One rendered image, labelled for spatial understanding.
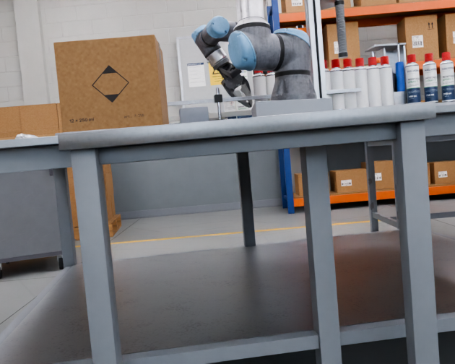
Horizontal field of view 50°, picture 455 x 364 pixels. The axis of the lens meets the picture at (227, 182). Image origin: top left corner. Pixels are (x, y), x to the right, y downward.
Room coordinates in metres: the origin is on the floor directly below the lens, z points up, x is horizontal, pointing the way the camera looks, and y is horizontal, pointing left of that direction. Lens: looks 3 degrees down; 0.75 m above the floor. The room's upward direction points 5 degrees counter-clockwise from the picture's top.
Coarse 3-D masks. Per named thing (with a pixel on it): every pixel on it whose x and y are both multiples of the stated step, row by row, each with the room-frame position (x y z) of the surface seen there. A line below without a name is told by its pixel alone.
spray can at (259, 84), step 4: (256, 72) 1.94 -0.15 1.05; (260, 72) 1.93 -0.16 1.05; (256, 76) 1.93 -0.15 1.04; (260, 76) 1.92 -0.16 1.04; (264, 76) 1.93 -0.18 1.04; (256, 80) 1.93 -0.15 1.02; (260, 80) 1.92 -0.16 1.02; (264, 80) 1.93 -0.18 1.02; (256, 84) 1.93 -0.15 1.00; (260, 84) 1.92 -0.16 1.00; (264, 84) 1.93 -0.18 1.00; (256, 88) 1.93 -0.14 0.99; (260, 88) 1.92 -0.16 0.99; (264, 88) 1.93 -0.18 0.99; (256, 92) 1.93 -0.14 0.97; (260, 92) 1.92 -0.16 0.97; (264, 92) 1.93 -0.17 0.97; (256, 100) 1.93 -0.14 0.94; (260, 100) 1.92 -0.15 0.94; (264, 100) 1.93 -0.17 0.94
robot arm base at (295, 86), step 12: (288, 72) 1.57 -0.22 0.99; (300, 72) 1.56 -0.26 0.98; (276, 84) 1.59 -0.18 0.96; (288, 84) 1.56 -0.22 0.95; (300, 84) 1.56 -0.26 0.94; (312, 84) 1.59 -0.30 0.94; (276, 96) 1.58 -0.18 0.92; (288, 96) 1.55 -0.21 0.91; (300, 96) 1.54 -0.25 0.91; (312, 96) 1.56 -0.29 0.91
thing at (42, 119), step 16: (0, 112) 4.88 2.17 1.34; (16, 112) 4.90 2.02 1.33; (32, 112) 4.91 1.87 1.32; (48, 112) 4.92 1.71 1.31; (0, 128) 4.88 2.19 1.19; (16, 128) 4.90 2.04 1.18; (32, 128) 4.91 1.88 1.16; (48, 128) 4.92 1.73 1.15; (112, 192) 5.67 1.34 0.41; (112, 208) 5.53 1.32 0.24; (112, 224) 5.36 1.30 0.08
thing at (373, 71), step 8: (368, 64) 2.01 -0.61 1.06; (376, 64) 2.00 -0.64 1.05; (368, 72) 1.99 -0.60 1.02; (376, 72) 1.98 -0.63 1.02; (368, 80) 2.00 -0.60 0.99; (376, 80) 1.98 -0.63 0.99; (368, 88) 2.00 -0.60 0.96; (376, 88) 1.98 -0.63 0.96; (368, 96) 2.00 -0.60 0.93; (376, 96) 1.98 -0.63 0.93; (376, 104) 1.98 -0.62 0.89
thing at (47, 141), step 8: (440, 112) 1.35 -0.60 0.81; (448, 112) 1.37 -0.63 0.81; (48, 136) 1.24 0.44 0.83; (56, 136) 1.24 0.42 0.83; (0, 144) 1.23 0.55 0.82; (8, 144) 1.23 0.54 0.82; (16, 144) 1.23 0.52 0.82; (24, 144) 1.23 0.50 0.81; (32, 144) 1.23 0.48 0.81; (40, 144) 1.24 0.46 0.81; (48, 144) 1.25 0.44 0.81; (56, 144) 1.29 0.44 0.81
